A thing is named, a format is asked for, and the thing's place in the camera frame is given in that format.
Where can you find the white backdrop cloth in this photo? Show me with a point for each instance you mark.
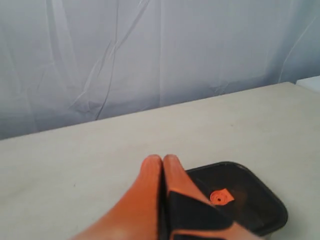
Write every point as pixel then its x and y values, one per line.
pixel 66 62

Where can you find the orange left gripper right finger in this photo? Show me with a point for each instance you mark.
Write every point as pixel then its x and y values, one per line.
pixel 191 216

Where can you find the transparent lid with orange seal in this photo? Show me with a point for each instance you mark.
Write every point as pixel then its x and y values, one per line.
pixel 239 193

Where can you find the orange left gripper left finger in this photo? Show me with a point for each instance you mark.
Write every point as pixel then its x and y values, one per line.
pixel 136 215

